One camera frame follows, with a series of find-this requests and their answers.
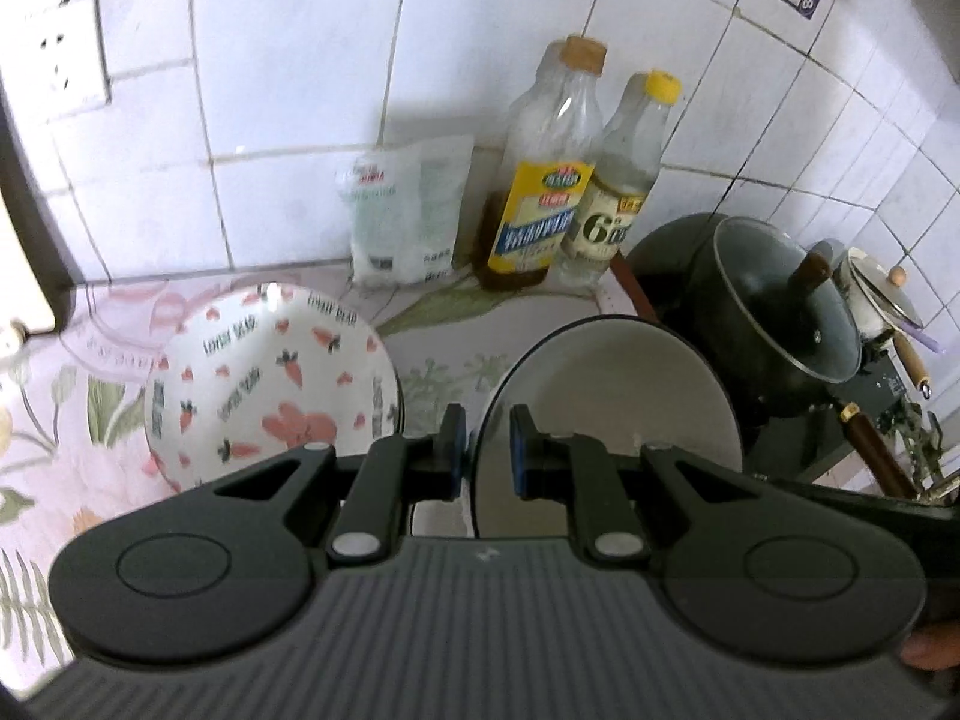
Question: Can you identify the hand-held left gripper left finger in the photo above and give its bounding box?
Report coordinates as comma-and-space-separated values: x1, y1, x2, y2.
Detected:
214, 403, 467, 567

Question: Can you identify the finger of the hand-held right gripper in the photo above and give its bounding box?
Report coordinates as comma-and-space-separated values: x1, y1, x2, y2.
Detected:
750, 474, 871, 526

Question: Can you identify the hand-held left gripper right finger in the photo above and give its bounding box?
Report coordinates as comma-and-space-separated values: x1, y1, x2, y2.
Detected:
510, 403, 758, 567

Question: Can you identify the white bowl with black rim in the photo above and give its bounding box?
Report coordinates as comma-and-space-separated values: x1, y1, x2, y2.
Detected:
409, 499, 481, 541
472, 315, 745, 541

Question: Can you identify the carrot print plate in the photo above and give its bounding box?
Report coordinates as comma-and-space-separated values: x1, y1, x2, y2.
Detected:
142, 281, 404, 497

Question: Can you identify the person's right hand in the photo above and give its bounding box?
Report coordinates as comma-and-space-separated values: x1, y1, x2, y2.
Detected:
900, 610, 960, 674

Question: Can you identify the dark gas stove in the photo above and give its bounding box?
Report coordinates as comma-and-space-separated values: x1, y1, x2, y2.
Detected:
746, 356, 960, 503

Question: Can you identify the dark pot with glass lid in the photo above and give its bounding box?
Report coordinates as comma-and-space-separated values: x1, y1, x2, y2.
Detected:
625, 212, 865, 421

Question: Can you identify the small white pot with lid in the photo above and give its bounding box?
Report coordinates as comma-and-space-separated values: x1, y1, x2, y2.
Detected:
831, 242, 935, 400

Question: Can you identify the white salt bag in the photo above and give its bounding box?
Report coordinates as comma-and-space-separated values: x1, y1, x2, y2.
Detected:
335, 135, 475, 287

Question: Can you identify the yellow label cooking wine bottle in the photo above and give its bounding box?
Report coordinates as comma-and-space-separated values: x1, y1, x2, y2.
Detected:
474, 34, 607, 293

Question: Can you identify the yellow cap vinegar bottle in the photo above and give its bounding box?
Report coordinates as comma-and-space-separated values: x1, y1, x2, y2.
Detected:
551, 70, 682, 293

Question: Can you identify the floral tablecloth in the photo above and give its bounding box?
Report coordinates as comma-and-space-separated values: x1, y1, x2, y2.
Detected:
0, 259, 638, 695

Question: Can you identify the white cutting board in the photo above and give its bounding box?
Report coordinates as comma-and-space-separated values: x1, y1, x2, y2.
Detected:
0, 82, 77, 338

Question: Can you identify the brown wooden pan handle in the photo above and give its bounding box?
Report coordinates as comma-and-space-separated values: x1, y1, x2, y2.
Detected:
840, 401, 920, 502

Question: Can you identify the white wall socket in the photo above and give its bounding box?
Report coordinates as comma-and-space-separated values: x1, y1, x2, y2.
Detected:
0, 0, 112, 125

